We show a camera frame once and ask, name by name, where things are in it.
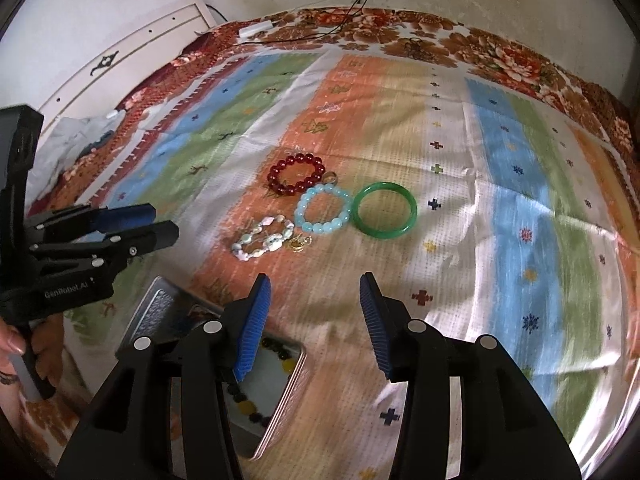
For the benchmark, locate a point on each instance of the gold earrings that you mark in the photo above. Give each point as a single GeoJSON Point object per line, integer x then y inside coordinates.
{"type": "Point", "coordinates": [296, 245]}

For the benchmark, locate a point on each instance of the silver metal tin box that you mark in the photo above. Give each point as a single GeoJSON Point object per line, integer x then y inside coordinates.
{"type": "Point", "coordinates": [160, 305]}

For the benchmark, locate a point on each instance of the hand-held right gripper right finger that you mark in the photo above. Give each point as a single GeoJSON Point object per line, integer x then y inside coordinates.
{"type": "Point", "coordinates": [374, 327]}

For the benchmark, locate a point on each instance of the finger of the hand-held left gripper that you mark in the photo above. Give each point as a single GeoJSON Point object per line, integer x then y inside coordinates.
{"type": "Point", "coordinates": [150, 237]}
{"type": "Point", "coordinates": [125, 216]}

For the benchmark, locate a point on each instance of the striped printed cloth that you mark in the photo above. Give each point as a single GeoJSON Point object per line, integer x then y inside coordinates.
{"type": "Point", "coordinates": [450, 285]}

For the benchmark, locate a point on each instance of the person's left hand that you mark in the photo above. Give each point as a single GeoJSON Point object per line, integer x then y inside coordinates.
{"type": "Point", "coordinates": [10, 344]}

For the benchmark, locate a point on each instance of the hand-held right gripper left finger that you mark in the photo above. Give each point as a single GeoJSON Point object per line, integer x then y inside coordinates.
{"type": "Point", "coordinates": [254, 327]}

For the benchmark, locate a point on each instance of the floral brown blanket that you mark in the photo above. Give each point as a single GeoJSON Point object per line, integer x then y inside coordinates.
{"type": "Point", "coordinates": [500, 55]}

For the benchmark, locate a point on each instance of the white wooden headboard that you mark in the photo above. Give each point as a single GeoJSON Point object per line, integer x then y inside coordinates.
{"type": "Point", "coordinates": [140, 45]}

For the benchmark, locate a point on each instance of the green jade bangle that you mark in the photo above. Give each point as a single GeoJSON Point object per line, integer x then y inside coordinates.
{"type": "Point", "coordinates": [385, 233]}

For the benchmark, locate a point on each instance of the grey crumpled clothing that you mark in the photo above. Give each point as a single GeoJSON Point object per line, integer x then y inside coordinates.
{"type": "Point", "coordinates": [75, 135]}

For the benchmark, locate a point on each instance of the small white tube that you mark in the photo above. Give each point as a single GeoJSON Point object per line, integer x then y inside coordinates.
{"type": "Point", "coordinates": [113, 114]}

